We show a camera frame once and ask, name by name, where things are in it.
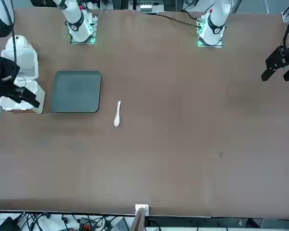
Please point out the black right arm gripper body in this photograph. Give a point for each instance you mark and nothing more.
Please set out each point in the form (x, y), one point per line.
(6, 77)

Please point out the translucent plastic container lid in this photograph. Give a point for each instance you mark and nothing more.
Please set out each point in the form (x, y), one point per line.
(26, 62)

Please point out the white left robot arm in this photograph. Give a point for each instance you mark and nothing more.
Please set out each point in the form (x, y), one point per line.
(215, 26)

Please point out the translucent white plastic container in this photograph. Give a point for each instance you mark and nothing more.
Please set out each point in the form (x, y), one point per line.
(39, 97)

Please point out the cream cylindrical bin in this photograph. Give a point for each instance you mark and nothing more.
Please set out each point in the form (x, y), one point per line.
(20, 43)

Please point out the dark green square tray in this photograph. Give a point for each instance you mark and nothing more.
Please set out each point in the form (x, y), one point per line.
(74, 92)

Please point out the white plastic spoon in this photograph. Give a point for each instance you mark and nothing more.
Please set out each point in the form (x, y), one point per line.
(117, 121)

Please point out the red and black plug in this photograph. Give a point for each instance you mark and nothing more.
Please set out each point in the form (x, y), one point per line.
(84, 223)

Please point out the grey adapter box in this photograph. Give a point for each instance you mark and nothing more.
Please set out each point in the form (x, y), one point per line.
(120, 225)

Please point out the white table edge bracket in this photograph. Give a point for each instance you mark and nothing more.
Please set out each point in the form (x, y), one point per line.
(138, 206)

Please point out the black metal frame bar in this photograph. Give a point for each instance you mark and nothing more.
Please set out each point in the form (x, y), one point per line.
(202, 220)

